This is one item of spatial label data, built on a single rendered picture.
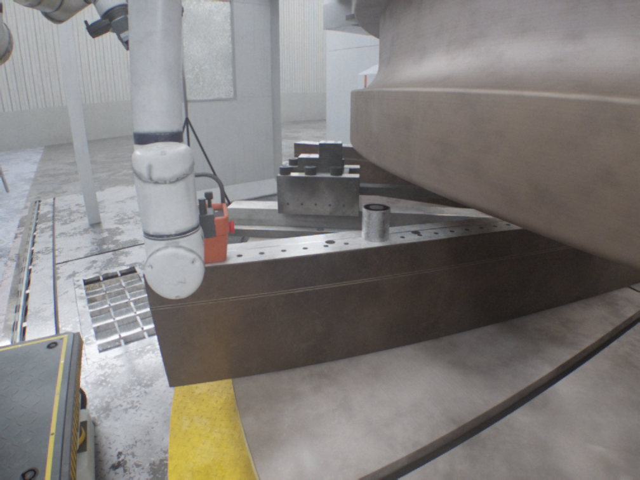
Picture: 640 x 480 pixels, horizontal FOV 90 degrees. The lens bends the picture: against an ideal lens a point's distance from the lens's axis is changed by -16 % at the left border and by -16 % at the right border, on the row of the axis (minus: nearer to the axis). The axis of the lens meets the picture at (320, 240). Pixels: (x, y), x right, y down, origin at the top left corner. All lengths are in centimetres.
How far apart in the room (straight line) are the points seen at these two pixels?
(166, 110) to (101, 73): 1360
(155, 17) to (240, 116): 354
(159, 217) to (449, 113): 69
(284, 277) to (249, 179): 334
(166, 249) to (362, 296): 70
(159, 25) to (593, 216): 78
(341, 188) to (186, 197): 151
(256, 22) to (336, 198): 274
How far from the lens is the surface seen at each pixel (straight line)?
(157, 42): 66
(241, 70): 419
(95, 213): 397
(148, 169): 53
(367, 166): 304
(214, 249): 96
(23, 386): 139
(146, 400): 164
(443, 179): 97
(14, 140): 1420
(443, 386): 118
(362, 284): 109
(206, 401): 157
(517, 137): 81
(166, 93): 66
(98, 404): 171
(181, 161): 53
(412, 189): 214
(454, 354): 130
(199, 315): 104
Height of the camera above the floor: 109
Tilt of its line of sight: 22 degrees down
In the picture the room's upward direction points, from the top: straight up
